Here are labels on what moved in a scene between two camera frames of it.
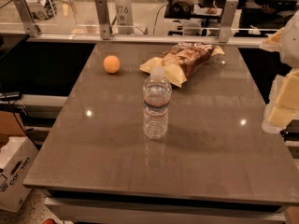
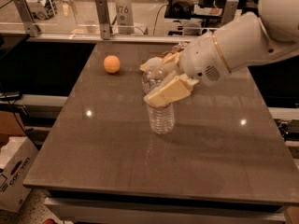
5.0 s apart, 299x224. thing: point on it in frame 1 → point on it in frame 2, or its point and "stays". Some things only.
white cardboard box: (16, 158) stays
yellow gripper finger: (284, 105) → (173, 90)
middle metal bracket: (104, 17) stays
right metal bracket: (228, 20) stays
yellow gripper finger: (274, 42) → (170, 59)
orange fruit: (111, 63) stays
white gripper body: (291, 44) → (202, 59)
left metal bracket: (27, 17) stays
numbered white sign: (124, 10) stays
